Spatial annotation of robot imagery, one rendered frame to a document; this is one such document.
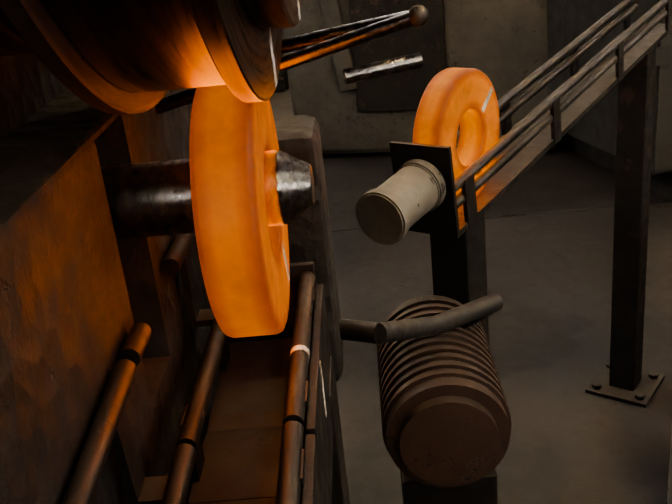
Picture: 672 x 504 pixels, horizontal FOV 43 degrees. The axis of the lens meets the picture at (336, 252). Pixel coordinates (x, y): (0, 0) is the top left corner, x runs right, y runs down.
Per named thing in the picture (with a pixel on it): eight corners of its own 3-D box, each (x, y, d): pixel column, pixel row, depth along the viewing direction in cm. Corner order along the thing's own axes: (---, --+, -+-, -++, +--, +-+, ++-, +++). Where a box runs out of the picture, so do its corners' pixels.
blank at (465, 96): (444, 226, 102) (469, 230, 100) (394, 150, 90) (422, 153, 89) (487, 122, 107) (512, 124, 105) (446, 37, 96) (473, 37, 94)
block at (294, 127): (228, 397, 79) (184, 146, 69) (238, 353, 86) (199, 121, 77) (344, 388, 78) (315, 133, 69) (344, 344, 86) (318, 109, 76)
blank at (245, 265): (175, 211, 40) (246, 205, 40) (199, 21, 50) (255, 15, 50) (235, 390, 51) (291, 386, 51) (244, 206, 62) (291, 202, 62)
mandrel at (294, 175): (35, 174, 53) (43, 244, 53) (5, 173, 48) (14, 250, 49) (312, 148, 52) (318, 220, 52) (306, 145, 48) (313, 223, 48)
